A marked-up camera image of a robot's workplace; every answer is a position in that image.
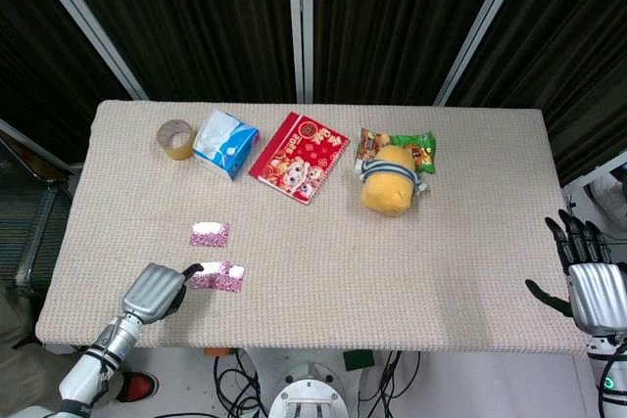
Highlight blue white tissue pack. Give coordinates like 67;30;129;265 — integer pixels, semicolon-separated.
192;110;261;183

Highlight yellow plush toy striped shirt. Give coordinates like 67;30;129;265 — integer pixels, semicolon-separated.
355;144;431;218

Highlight beige woven tablecloth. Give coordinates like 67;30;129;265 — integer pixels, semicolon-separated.
34;99;597;358

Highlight white machine housing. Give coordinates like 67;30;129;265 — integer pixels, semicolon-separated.
583;163;627;224

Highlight green box under table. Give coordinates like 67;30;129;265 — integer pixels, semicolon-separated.
342;349;376;373

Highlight black cable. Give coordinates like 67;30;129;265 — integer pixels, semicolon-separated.
359;349;422;418
213;349;269;418

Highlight brown snack packet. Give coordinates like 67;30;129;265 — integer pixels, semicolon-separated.
359;127;393;161

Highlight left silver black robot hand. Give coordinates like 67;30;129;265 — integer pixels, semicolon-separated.
121;262;205;325

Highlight brown trouser leg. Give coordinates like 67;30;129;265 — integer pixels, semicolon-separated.
0;285;63;418

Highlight brown packing tape roll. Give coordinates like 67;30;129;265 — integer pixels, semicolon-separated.
156;118;195;162

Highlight green snack packet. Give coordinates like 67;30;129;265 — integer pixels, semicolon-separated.
389;130;437;175

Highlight white frame post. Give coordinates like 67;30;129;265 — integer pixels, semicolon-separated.
433;0;529;107
286;0;315;104
22;0;149;101

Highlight red spiral calendar notebook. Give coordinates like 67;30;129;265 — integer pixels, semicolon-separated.
248;111;352;207

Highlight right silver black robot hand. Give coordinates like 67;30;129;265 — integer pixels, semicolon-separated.
524;209;627;339

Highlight black curtain panel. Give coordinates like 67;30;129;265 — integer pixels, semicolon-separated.
0;0;134;164
449;0;627;187
48;0;300;102
312;0;511;107

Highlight white grey robot base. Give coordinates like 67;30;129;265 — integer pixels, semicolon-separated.
267;362;357;418

